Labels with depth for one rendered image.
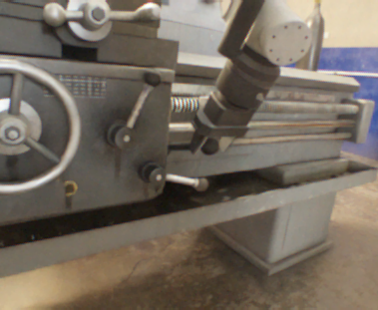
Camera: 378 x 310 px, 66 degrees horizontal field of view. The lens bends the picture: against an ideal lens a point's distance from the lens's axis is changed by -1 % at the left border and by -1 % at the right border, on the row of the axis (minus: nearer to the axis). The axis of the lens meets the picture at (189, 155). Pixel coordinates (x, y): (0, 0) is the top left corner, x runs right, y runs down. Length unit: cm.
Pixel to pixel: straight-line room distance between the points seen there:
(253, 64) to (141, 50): 24
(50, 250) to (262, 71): 51
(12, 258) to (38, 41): 39
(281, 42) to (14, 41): 40
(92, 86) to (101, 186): 20
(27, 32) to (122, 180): 32
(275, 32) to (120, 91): 32
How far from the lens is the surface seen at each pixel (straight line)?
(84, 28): 52
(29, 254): 66
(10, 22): 56
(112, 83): 60
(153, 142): 65
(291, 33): 44
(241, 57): 48
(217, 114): 51
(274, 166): 124
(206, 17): 105
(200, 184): 68
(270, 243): 136
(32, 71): 49
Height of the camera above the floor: 79
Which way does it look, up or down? 15 degrees down
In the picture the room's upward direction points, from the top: 5 degrees clockwise
